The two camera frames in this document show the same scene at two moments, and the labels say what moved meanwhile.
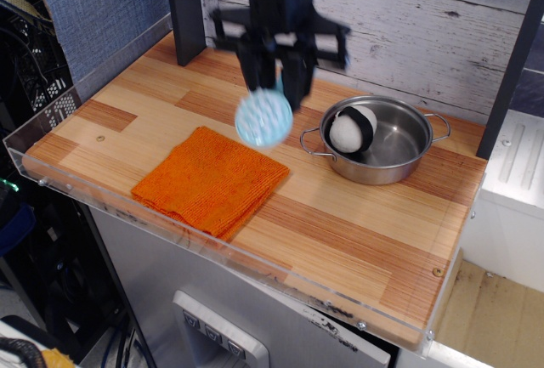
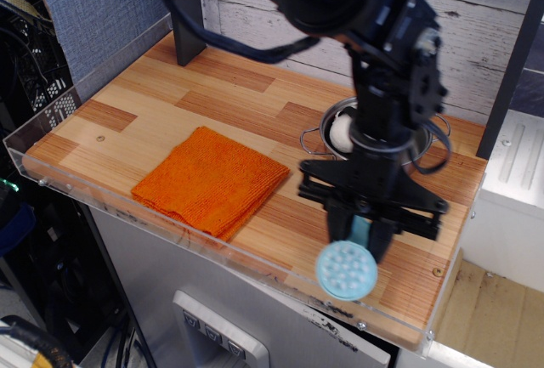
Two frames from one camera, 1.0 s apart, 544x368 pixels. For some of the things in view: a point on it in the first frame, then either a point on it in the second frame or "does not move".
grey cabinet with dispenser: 198,308 does not move
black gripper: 280,13 -> 371,189
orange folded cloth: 211,183 does not move
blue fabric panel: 101,7 does not move
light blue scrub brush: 263,118 -> 347,269
